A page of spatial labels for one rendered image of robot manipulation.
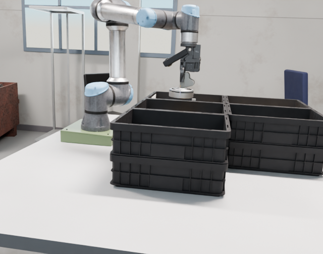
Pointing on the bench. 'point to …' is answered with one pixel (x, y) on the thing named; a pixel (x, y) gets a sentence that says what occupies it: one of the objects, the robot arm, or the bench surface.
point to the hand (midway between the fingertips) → (181, 90)
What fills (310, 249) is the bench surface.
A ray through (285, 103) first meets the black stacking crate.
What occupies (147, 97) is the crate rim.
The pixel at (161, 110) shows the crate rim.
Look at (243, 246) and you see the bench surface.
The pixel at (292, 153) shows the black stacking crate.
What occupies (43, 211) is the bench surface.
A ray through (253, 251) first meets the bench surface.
